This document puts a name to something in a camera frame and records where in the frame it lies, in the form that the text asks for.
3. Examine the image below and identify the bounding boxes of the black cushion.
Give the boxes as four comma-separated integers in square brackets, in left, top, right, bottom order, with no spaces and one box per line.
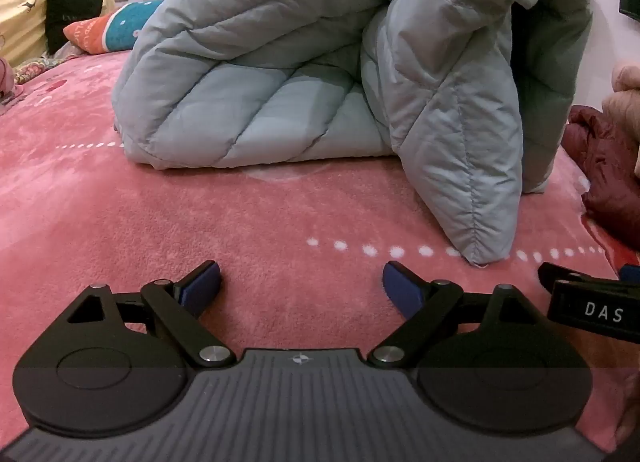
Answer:
[45,0,104,56]

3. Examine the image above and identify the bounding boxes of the orange teal rabbit-print quilt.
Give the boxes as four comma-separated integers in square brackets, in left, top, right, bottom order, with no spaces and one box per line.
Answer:
[62,0,166,54]

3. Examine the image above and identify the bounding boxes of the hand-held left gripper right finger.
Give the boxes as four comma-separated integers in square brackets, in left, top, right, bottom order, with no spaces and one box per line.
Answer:
[367,261,551,370]

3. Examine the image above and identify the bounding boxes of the floral cloth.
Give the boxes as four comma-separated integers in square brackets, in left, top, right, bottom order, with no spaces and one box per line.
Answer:
[12,40,83,86]

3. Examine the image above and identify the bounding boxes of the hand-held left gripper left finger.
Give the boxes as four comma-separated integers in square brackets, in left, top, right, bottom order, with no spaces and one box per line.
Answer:
[67,261,237,370]

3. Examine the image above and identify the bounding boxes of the light blue down jacket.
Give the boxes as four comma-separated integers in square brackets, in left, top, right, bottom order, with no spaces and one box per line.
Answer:
[111,0,596,268]

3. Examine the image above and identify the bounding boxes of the pink pillows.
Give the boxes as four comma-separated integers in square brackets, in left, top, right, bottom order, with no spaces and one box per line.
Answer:
[0,57,16,98]

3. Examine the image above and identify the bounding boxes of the dark red jacket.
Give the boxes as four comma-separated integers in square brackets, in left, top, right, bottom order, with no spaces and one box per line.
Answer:
[560,105,640,243]

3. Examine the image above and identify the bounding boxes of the pink heart-print blanket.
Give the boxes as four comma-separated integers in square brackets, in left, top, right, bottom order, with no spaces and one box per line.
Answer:
[0,50,640,462]

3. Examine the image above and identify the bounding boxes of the pink fluffy pillow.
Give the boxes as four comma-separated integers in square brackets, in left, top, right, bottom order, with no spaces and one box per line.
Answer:
[600,60,640,173]

